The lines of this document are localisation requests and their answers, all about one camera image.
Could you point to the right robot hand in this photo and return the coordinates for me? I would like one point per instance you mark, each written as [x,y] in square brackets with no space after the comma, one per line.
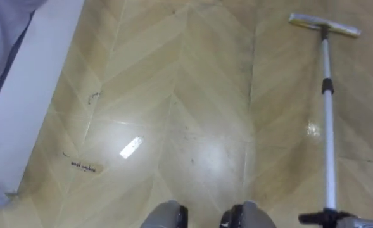
[324,218]

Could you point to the white mop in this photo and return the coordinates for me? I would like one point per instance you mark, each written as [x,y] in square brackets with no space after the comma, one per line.
[329,126]

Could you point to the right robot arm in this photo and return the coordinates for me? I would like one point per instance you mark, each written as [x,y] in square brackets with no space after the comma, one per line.
[362,222]

